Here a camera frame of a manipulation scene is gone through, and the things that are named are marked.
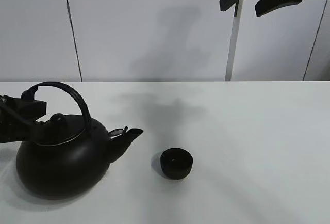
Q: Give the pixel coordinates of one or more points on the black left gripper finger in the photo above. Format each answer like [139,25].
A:
[18,107]
[15,131]

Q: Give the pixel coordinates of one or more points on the black metal teapot kettle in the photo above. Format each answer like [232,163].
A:
[69,154]

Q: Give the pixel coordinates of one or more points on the small black teacup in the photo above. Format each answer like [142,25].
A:
[176,163]

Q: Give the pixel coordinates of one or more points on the white vertical post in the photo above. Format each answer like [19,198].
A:
[233,40]

